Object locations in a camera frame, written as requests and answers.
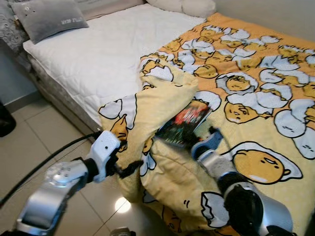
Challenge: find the dark red cover book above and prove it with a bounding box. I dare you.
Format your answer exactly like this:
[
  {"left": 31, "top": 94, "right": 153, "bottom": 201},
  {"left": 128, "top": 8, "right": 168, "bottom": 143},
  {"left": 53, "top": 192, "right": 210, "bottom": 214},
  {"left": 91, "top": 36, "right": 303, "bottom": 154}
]
[{"left": 155, "top": 100, "right": 213, "bottom": 148}]

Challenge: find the grey little bear pillow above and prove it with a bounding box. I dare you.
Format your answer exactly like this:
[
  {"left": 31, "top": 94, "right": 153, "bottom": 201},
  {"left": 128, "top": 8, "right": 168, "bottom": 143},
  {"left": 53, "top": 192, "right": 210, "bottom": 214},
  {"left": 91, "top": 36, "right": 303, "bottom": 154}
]
[{"left": 9, "top": 0, "right": 90, "bottom": 44}]

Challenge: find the yellow egg cartoon quilt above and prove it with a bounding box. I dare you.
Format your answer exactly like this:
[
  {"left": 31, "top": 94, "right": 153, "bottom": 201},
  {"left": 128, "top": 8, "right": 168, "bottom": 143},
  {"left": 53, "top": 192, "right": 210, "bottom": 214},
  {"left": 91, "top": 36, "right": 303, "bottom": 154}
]
[{"left": 98, "top": 12, "right": 315, "bottom": 236}]

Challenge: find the white quilted mattress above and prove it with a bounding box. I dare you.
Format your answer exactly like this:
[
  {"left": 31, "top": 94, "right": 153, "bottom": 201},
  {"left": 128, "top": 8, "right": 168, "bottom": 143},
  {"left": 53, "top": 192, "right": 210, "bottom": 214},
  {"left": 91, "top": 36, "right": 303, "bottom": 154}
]
[{"left": 22, "top": 4, "right": 207, "bottom": 133}]

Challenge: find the beige bolster pillow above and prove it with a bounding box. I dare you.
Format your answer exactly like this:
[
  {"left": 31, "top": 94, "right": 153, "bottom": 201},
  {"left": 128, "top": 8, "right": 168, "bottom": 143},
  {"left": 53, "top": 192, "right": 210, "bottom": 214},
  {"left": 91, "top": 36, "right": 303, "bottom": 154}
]
[{"left": 146, "top": 0, "right": 217, "bottom": 19}]

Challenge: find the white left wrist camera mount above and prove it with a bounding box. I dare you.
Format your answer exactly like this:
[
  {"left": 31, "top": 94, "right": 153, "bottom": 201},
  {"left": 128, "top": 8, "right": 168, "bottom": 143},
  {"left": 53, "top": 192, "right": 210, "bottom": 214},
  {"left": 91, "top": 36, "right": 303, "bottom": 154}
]
[{"left": 91, "top": 130, "right": 121, "bottom": 182}]

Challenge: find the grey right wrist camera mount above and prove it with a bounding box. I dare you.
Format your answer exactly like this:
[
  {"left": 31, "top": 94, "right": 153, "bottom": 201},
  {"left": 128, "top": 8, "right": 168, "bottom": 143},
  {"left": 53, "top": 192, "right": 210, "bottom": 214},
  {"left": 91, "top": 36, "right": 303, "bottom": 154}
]
[{"left": 191, "top": 130, "right": 223, "bottom": 160}]

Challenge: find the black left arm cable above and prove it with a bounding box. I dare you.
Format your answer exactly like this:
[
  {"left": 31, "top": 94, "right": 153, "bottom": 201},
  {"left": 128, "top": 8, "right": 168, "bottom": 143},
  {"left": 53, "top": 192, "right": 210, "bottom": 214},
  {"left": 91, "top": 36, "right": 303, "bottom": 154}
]
[{"left": 0, "top": 131, "right": 102, "bottom": 207}]

